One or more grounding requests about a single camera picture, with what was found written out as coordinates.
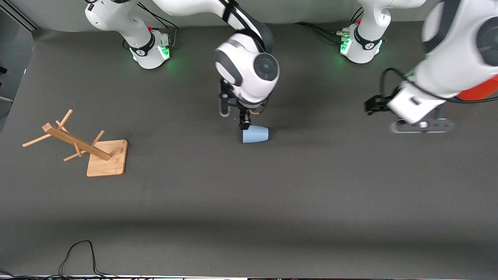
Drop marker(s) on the wooden cup rack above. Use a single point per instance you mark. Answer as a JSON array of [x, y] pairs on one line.
[[107, 159]]

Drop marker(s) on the aluminium frame rail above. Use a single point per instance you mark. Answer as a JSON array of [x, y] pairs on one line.
[[23, 17]]

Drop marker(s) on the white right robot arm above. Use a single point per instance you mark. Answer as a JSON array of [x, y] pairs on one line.
[[249, 66]]

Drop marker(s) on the orange cylindrical can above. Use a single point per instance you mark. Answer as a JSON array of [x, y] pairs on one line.
[[482, 90]]

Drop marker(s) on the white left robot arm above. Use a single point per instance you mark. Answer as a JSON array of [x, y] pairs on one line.
[[459, 46]]

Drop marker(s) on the light blue cup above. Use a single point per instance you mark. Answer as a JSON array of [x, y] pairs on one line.
[[256, 135]]

